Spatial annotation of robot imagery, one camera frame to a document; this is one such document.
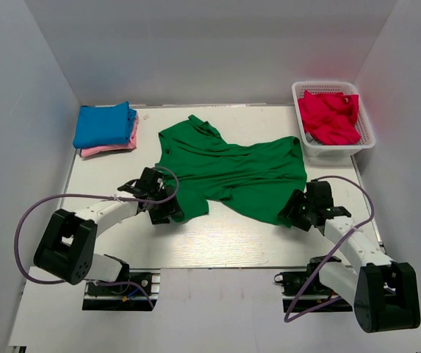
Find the folded pink t shirt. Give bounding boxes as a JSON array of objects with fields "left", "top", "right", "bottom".
[{"left": 79, "top": 114, "right": 139, "bottom": 158}]

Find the folded blue t shirt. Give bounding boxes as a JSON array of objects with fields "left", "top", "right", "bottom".
[{"left": 73, "top": 101, "right": 137, "bottom": 149}]

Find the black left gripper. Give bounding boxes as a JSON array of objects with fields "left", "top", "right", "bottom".
[{"left": 148, "top": 185, "right": 184, "bottom": 225}]

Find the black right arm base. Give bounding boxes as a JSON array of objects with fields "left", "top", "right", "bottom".
[{"left": 274, "top": 271, "right": 353, "bottom": 313}]

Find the crumpled red t shirt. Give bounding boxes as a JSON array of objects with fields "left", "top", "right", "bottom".
[{"left": 298, "top": 90, "right": 361, "bottom": 146}]

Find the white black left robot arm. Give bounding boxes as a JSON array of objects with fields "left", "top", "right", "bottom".
[{"left": 34, "top": 166, "right": 182, "bottom": 293}]

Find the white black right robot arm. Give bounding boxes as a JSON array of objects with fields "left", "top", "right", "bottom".
[{"left": 274, "top": 176, "right": 421, "bottom": 333}]

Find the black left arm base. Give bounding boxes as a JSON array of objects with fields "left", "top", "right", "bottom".
[{"left": 82, "top": 269, "right": 160, "bottom": 312}]

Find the green t shirt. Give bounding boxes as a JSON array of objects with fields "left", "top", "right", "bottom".
[{"left": 158, "top": 115, "right": 307, "bottom": 227}]

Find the white plastic basket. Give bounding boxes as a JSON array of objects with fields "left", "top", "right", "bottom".
[{"left": 292, "top": 81, "right": 375, "bottom": 156}]

